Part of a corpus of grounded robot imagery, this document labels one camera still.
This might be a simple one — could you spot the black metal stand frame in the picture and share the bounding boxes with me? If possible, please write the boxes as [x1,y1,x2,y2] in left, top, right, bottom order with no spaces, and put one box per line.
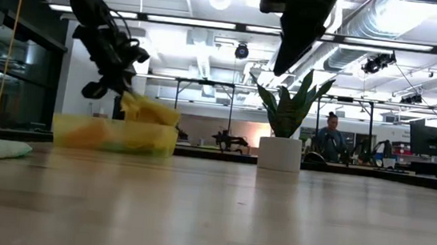
[169,76,237,134]
[311,93,378,155]

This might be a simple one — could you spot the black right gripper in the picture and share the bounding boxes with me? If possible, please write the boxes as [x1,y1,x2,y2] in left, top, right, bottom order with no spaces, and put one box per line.
[272,0,342,83]

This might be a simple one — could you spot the black round ceiling device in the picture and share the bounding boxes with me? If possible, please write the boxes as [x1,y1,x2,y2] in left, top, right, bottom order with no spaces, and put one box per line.
[234,42,251,61]

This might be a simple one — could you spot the yellow translucent plastic bin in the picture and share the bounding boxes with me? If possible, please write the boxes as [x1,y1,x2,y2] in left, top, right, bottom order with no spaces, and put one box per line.
[50,111,181,160]

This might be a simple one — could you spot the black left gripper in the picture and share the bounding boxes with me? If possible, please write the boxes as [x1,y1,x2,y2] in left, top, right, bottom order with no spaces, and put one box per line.
[66,22,154,101]

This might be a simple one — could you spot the yellow microfiber towel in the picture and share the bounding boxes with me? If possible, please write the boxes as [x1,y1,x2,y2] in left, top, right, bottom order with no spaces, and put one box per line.
[118,90,184,128]
[117,120,179,154]

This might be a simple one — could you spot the black left wrist camera cable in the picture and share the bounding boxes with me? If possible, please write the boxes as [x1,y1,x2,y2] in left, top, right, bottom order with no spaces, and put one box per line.
[107,7,144,50]

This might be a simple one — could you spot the black ceiling camera cluster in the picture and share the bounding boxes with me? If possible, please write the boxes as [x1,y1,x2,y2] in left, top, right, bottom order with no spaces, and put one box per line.
[360,48,398,78]

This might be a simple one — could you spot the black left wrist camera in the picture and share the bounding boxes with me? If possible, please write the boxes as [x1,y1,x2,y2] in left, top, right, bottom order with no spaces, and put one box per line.
[80,79,110,102]

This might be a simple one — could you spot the black computer monitor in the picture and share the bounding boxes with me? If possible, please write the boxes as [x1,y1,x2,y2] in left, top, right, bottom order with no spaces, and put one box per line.
[407,123,437,164]
[111,94,129,122]

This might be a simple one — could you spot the green snake plant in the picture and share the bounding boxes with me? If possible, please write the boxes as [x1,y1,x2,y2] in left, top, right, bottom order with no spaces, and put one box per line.
[243,62,338,144]

